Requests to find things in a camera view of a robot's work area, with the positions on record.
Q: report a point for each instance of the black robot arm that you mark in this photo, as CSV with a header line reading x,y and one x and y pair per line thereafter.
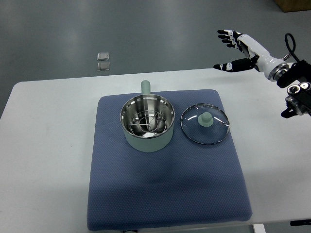
x,y
297,81

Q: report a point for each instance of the blue textured mat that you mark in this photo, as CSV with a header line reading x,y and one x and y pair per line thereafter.
x,y
182,184

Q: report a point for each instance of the brown cardboard box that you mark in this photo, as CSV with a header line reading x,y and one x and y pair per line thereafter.
x,y
293,5

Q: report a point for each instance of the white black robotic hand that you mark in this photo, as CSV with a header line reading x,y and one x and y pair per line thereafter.
x,y
256,56

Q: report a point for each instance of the black table base foot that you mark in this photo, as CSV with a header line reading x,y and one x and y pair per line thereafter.
x,y
304,222

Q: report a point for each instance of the glass lid green knob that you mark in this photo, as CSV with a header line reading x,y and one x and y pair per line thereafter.
x,y
205,124

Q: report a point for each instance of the wire steaming rack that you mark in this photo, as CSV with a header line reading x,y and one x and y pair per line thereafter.
x,y
148,123

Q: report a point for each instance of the floor metal plate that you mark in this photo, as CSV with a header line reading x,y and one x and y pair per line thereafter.
x,y
101,56
103,66

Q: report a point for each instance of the green steel pot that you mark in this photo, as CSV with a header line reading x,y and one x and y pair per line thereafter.
x,y
147,101

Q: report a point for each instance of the lower floor metal plate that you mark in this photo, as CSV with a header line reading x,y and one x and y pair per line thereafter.
x,y
103,66

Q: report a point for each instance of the upper floor metal plate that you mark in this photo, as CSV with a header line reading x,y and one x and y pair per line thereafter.
x,y
101,56

